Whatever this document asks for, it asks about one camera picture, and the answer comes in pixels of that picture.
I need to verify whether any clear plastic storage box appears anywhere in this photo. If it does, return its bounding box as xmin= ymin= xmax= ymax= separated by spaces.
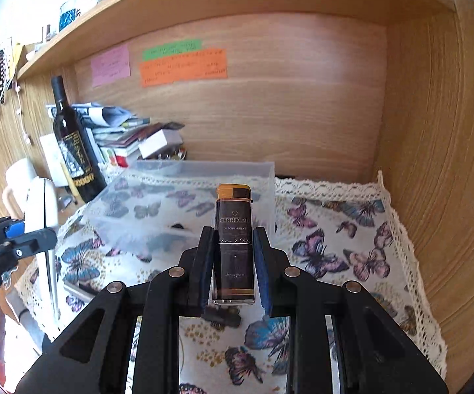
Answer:
xmin=84 ymin=160 xmax=278 ymax=263

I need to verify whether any small black clip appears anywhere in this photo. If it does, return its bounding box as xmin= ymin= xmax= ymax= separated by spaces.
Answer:
xmin=202 ymin=307 xmax=243 ymax=330

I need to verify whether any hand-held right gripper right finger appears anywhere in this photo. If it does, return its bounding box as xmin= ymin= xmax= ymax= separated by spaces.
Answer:
xmin=253 ymin=227 xmax=451 ymax=394

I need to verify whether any metal pen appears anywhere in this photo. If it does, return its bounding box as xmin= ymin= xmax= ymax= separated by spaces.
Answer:
xmin=62 ymin=282 xmax=99 ymax=301

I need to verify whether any dark wine bottle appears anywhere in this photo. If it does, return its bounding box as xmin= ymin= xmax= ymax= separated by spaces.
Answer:
xmin=51 ymin=76 xmax=108 ymax=204

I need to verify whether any orange sticky note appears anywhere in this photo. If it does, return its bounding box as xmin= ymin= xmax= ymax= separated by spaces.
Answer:
xmin=140 ymin=48 xmax=228 ymax=88

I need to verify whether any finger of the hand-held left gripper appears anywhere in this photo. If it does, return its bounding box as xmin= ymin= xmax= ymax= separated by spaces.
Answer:
xmin=0 ymin=230 xmax=53 ymax=264
xmin=0 ymin=216 xmax=28 ymax=240

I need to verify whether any wooden shelf unit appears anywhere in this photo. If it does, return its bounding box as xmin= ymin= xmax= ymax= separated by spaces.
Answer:
xmin=15 ymin=0 xmax=474 ymax=378

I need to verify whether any pink sticky note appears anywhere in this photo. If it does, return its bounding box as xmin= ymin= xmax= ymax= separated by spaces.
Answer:
xmin=91 ymin=44 xmax=132 ymax=88

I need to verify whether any butterfly print lace cloth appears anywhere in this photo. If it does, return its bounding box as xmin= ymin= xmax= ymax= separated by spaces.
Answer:
xmin=15 ymin=165 xmax=448 ymax=394

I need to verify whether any green sticky note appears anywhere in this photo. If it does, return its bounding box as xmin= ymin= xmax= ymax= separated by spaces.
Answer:
xmin=142 ymin=38 xmax=202 ymax=61

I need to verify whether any white plastic case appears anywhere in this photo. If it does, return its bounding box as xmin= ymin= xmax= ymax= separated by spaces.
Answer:
xmin=24 ymin=176 xmax=62 ymax=317

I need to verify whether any pile of papers and books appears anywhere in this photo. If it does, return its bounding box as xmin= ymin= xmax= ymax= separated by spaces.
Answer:
xmin=47 ymin=102 xmax=185 ymax=168

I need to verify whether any white mug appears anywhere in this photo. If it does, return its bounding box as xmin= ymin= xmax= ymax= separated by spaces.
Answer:
xmin=1 ymin=158 xmax=41 ymax=219

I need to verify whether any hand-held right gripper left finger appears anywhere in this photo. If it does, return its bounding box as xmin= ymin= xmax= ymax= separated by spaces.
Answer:
xmin=15 ymin=226 xmax=217 ymax=394

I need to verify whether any blue patterned cup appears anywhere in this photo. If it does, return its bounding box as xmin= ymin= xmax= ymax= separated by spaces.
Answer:
xmin=58 ymin=2 xmax=79 ymax=32

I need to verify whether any black white patterned strap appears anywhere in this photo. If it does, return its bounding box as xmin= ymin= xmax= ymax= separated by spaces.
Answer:
xmin=0 ymin=49 xmax=10 ymax=95

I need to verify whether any small white cardboard box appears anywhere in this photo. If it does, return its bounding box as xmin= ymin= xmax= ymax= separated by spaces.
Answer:
xmin=138 ymin=129 xmax=184 ymax=160

